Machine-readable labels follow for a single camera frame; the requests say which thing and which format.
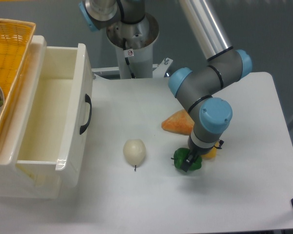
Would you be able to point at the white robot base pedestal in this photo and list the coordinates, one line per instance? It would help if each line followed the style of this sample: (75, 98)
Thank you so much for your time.
(133, 44)

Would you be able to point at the yellow bell pepper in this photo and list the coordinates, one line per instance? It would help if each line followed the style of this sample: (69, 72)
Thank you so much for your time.
(212, 153)

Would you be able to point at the yellow woven basket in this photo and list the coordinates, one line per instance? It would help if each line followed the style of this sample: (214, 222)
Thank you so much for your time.
(15, 38)

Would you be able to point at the white onion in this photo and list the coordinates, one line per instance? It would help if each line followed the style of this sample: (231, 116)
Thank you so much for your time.
(134, 152)

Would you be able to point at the orange triangular bread piece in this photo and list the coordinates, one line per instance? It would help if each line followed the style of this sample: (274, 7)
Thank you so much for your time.
(179, 123)

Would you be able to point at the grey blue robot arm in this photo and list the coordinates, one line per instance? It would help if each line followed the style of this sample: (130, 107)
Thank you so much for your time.
(194, 91)

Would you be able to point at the white plastic drawer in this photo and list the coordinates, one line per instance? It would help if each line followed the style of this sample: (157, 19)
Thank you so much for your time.
(52, 144)

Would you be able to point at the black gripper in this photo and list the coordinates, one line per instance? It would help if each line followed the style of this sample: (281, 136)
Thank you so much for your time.
(199, 148)

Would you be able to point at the black drawer handle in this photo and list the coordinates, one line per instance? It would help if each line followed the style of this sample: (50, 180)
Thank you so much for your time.
(85, 126)

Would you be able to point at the green bell pepper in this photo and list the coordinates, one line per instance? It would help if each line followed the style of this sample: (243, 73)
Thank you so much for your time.
(179, 156)

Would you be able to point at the white drawer cabinet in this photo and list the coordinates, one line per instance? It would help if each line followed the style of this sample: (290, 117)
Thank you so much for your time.
(14, 182)

